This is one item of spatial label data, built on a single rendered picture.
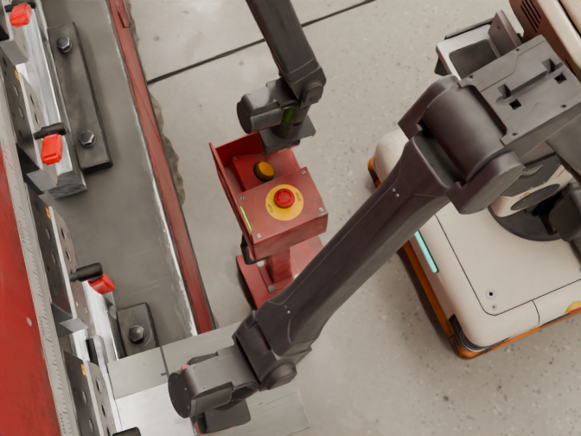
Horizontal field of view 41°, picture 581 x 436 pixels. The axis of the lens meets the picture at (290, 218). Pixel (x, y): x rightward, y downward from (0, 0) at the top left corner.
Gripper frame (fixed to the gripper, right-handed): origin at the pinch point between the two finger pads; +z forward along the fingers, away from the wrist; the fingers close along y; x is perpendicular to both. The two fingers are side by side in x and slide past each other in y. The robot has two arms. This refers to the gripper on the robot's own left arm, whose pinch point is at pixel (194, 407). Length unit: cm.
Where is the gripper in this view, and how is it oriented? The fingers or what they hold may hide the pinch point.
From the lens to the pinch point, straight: 116.2
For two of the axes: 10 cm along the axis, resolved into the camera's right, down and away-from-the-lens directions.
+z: -4.7, 4.4, 7.6
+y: 3.1, 8.9, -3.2
